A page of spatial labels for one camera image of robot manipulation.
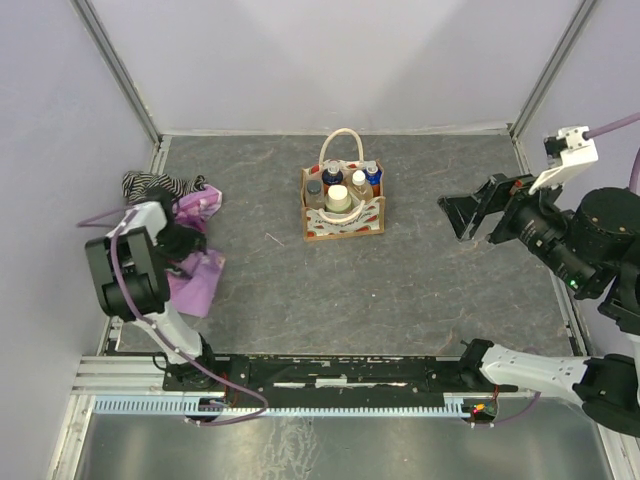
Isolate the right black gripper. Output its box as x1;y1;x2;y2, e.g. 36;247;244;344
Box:
436;161;598;291

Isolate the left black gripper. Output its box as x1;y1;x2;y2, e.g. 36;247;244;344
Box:
154;222;208;280

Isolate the pink purple snowflake cloth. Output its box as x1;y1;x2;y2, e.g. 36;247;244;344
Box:
167;184;226;318

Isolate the black white striped cloth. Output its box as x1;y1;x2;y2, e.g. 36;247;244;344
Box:
121;171;206;205

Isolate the orange bottle bright blue pump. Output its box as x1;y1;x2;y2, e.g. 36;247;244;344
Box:
363;161;382;197

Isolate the clear amber bottle white cap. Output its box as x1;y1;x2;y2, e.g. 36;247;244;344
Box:
350;170;373;202

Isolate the green bottle cream cap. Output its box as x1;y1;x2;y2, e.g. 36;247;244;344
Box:
325;185;353;214

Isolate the orange bottle dark blue pump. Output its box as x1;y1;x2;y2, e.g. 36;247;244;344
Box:
321;160;344;193

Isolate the watermelon canvas tote bag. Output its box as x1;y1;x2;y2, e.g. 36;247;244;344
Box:
300;128;386;242

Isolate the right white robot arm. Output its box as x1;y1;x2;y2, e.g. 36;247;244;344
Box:
437;174;639;437

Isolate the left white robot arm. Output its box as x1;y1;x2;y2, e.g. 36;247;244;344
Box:
84;199;221;391

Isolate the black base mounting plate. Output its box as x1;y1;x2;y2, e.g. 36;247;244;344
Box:
163;354;516;409

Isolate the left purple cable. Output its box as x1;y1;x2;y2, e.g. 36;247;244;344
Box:
76;206;269;429

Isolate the purple cable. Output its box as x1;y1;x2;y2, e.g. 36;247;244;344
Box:
76;206;269;429
469;111;640;429

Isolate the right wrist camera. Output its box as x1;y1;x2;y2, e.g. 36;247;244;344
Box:
528;126;599;195

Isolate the light blue cable duct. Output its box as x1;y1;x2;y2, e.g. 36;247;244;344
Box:
93;394;472;416

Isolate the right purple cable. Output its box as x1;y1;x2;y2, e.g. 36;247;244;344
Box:
469;111;640;429

